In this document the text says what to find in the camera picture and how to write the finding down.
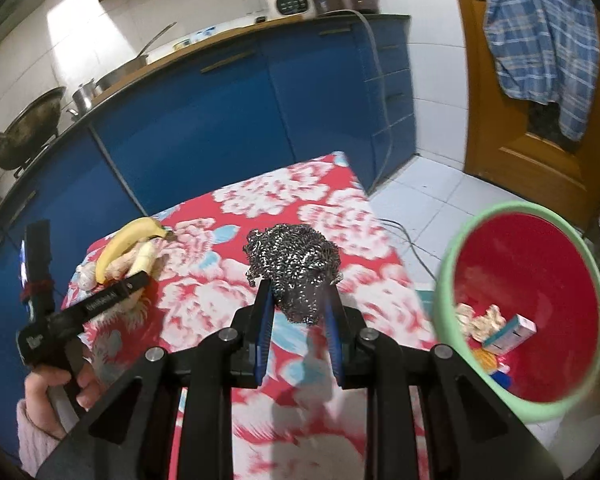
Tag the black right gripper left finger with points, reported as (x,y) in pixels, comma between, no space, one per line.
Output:
(254,325)

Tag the steel wool scrubber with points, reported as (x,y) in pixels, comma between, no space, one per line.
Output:
(301,264)

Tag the yellow banana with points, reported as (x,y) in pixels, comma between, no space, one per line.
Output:
(124,239)

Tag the small steel pot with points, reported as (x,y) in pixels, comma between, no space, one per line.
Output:
(82,100)

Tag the red floral tablecloth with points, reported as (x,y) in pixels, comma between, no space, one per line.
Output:
(298,424)

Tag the ginger root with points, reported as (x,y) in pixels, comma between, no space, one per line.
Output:
(120,266)

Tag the blue cloth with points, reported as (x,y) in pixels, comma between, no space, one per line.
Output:
(501,375)

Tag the pale peeled vegetable piece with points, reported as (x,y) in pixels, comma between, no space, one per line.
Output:
(145,259)

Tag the blue kitchen cabinets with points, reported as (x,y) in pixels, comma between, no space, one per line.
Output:
(222,114)

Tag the white medicine box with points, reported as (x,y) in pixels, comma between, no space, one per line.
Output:
(516,331)

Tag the wooden door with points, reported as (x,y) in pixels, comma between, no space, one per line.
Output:
(501,150)

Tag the pink sleeve forearm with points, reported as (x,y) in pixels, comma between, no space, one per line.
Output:
(38,436)

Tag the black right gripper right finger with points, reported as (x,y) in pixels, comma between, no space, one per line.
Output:
(349,341)

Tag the red bin green rim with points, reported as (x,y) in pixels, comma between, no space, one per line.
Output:
(528,261)

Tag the person's left hand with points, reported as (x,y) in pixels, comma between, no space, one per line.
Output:
(45,379)

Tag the blue plaid shirt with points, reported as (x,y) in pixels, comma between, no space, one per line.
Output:
(547,51)

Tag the white crumpled tissue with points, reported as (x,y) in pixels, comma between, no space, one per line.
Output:
(479,327)

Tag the black wok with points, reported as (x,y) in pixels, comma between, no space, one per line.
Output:
(29,132)

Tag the garlic bulb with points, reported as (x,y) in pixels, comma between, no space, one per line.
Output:
(86,276)

